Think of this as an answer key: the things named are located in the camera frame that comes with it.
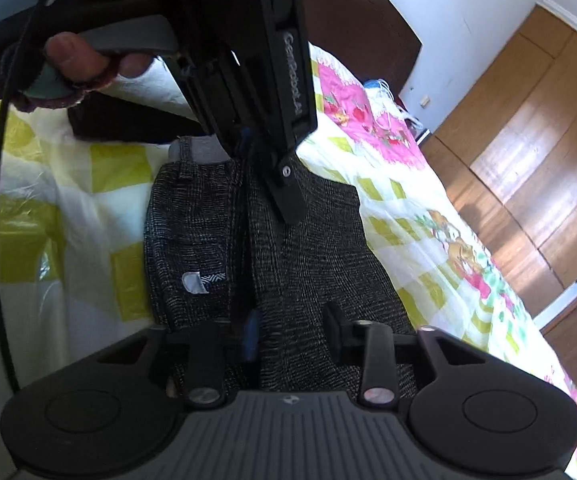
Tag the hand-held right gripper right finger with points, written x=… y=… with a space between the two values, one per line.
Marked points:
x=336 y=331

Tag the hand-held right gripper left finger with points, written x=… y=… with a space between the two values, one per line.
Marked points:
x=251 y=336

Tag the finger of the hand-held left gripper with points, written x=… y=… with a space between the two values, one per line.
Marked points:
x=286 y=190

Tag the dark grey checked pants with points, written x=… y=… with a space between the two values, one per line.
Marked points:
x=308 y=270

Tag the person's left hand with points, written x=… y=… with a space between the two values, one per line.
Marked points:
x=73 y=55

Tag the dark brown headboard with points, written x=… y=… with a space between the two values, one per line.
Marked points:
x=368 y=20

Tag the printed checked quilt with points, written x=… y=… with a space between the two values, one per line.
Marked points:
x=43 y=200

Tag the wooden wardrobe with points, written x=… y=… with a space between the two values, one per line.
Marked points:
x=543 y=160

